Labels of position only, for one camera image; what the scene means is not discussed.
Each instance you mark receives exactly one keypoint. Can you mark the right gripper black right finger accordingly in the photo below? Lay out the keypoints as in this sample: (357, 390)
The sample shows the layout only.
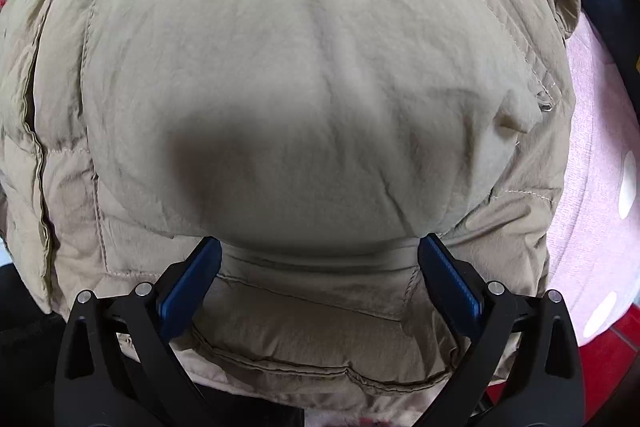
(522, 367)

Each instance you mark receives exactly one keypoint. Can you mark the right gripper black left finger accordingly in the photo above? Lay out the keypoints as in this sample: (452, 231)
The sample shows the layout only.
(116, 366)

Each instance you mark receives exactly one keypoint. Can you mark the tan hooded puffer coat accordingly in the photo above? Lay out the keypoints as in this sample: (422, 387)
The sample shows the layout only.
(318, 140)

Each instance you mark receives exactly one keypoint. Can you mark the red fabric at corner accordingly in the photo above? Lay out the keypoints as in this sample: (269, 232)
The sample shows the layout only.
(610, 362)

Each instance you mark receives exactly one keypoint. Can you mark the pink polka dot bedsheet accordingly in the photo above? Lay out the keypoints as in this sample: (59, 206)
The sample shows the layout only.
(593, 241)

